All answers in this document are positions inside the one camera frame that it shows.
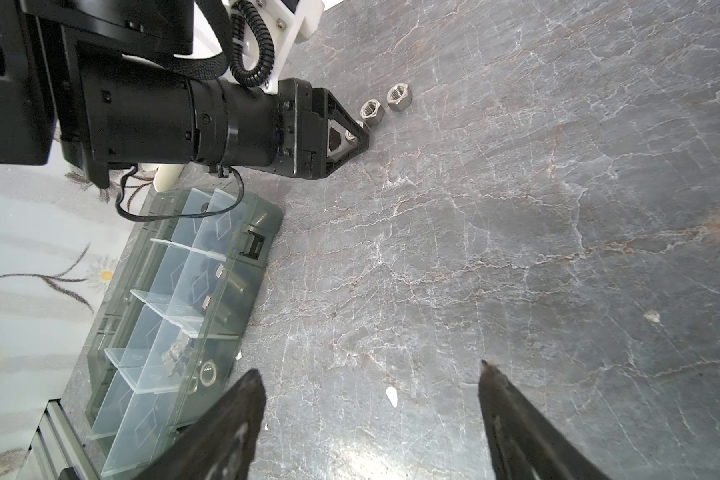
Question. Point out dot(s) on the cream silicone kitchen tongs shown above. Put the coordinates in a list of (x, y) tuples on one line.
[(166, 176)]

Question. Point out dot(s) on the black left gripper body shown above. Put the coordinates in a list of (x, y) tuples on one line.
[(281, 134)]

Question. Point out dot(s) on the dark metal clip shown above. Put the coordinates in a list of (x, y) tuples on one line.
[(175, 356)]

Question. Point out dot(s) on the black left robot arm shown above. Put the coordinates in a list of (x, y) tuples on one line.
[(125, 83)]

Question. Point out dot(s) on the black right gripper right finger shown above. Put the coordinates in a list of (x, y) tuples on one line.
[(523, 444)]

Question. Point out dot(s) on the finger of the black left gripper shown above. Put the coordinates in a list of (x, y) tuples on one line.
[(333, 121)]

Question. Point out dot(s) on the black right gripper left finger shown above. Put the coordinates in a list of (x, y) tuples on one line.
[(222, 443)]

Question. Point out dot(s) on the transparent grey organizer box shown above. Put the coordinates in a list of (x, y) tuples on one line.
[(195, 268)]

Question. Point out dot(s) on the lone silver hex nut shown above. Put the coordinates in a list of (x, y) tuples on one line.
[(208, 373)]

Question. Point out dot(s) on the aluminium rail base frame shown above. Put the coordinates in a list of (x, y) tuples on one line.
[(55, 451)]

